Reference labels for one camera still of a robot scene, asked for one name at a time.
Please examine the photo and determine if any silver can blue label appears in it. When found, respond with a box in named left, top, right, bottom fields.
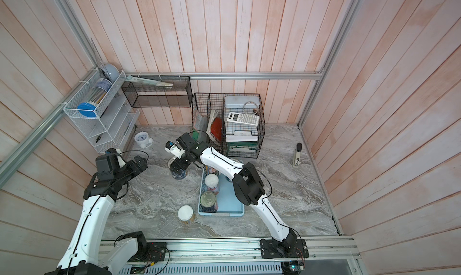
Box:
left=168, top=157, right=187, bottom=180

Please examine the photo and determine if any white lid red can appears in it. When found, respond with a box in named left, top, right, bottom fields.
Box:
left=205, top=174, right=219, bottom=195

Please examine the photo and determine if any silver can dark label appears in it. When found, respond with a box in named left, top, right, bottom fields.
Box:
left=200, top=191, right=218, bottom=213

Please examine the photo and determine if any light blue plastic basket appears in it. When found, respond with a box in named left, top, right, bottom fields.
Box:
left=198, top=167, right=244, bottom=217

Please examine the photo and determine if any white lid colourful can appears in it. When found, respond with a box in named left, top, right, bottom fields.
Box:
left=206, top=166, right=219, bottom=176

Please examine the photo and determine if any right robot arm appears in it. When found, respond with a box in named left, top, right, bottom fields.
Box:
left=165, top=133, right=298, bottom=254

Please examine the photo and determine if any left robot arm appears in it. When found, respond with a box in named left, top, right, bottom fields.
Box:
left=52, top=148, right=150, bottom=275

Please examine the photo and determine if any red booklet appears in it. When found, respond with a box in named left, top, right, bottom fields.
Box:
left=210, top=116, right=223, bottom=142

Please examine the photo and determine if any small white alarm clock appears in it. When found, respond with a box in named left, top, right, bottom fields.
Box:
left=134, top=132, right=154, bottom=149

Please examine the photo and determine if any white storage box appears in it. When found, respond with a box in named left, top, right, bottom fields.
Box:
left=224, top=95, right=260, bottom=109

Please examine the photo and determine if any white lid yellow can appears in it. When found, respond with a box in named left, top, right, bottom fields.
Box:
left=177, top=205, right=195, bottom=224

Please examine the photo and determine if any blue lid clear tube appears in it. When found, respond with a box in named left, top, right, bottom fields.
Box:
left=78, top=78, right=112, bottom=118

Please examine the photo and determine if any white calculator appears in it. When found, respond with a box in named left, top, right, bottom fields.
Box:
left=226, top=112, right=260, bottom=127

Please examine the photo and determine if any green white ruler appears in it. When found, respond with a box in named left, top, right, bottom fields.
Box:
left=126, top=76, right=174, bottom=87

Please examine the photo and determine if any grey blue round disc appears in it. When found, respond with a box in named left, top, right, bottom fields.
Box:
left=101, top=63, right=120, bottom=83

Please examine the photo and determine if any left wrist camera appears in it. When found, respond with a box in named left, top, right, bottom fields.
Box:
left=106, top=148, right=126, bottom=170

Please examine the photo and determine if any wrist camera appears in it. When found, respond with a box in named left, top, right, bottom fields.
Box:
left=165, top=141, right=185, bottom=159
left=106, top=148, right=126, bottom=170

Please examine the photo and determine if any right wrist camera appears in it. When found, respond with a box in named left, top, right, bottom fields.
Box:
left=165, top=141, right=185, bottom=159

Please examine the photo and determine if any black wire desk organizer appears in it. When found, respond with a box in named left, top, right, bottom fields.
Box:
left=190, top=92, right=265, bottom=159

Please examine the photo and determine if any white wire wall shelf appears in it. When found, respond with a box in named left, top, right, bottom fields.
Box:
left=64, top=70, right=139, bottom=154

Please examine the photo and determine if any black mesh wall basket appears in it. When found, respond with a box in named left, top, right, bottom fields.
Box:
left=121, top=75, right=193, bottom=108

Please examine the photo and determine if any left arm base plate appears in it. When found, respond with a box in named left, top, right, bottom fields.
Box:
left=128, top=242, right=168, bottom=263

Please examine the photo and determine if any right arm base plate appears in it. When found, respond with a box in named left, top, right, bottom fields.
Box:
left=259, top=238, right=309, bottom=259

